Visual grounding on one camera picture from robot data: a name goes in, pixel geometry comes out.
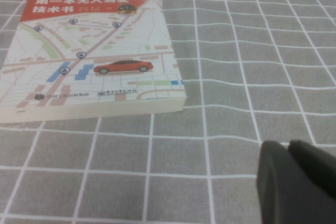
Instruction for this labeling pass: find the grey white-checked tablecloth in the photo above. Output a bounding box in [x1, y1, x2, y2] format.
[0, 0, 336, 224]

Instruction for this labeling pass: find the map cover book red car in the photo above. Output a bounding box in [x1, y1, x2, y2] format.
[0, 0, 186, 125]

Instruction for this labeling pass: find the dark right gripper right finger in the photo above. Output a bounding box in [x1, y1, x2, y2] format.
[288, 139, 336, 200]

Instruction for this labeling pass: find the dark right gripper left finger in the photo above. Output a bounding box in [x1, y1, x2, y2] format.
[256, 140, 336, 224]

